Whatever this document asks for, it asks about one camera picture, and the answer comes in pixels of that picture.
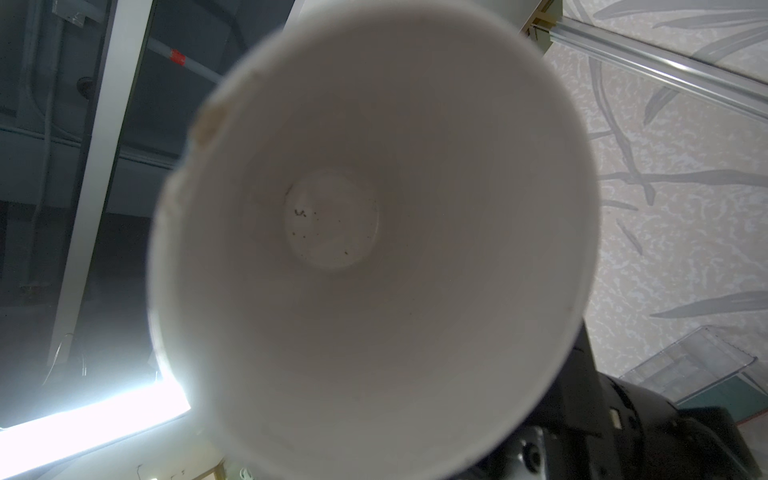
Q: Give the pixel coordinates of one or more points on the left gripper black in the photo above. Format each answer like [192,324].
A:
[575,432]

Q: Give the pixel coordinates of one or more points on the small blue mug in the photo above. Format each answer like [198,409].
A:
[375,254]

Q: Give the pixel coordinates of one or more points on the clear plastic wall bin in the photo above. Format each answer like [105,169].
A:
[712,366]

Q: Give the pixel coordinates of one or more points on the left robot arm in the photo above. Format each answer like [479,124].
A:
[674,443]

